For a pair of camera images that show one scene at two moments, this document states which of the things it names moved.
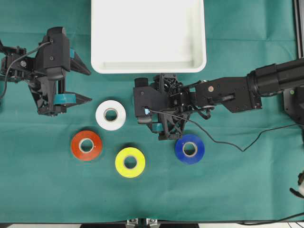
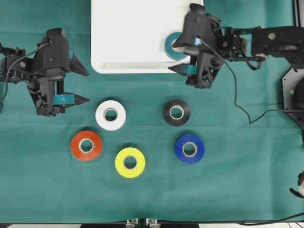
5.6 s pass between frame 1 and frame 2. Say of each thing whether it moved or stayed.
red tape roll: stayed
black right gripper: moved
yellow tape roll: stayed
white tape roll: stayed
